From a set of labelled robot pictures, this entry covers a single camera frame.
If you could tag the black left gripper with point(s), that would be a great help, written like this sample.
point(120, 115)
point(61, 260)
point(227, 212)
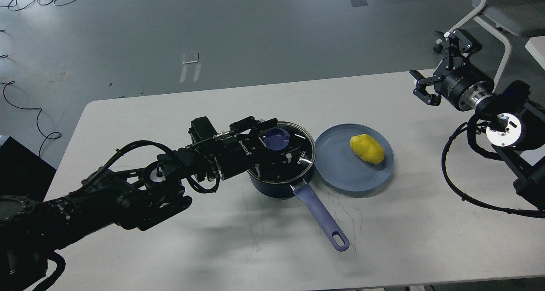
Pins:
point(245, 149)

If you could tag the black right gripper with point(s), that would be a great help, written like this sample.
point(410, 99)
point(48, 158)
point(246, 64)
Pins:
point(462, 84)

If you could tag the glass pot lid blue knob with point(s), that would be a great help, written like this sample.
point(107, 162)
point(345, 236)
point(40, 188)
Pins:
point(288, 136)

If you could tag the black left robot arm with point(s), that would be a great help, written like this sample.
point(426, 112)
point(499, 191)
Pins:
point(140, 186)

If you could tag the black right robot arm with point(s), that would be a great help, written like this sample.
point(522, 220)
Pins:
point(502, 127)

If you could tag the yellow potato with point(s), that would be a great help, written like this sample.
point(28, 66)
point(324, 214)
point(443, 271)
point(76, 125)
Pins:
point(367, 148)

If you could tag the blue round plate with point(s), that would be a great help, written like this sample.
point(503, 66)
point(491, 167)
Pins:
point(342, 169)

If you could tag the white metal chair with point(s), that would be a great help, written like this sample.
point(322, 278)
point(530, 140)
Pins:
point(521, 18)

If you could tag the white table corner at right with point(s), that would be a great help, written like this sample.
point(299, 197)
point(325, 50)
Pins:
point(536, 47)

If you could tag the black box at left edge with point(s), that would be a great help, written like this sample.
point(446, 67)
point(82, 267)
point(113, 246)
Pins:
point(22, 172)

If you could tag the dark blue saucepan with handle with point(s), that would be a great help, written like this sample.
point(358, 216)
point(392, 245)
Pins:
point(302, 190)

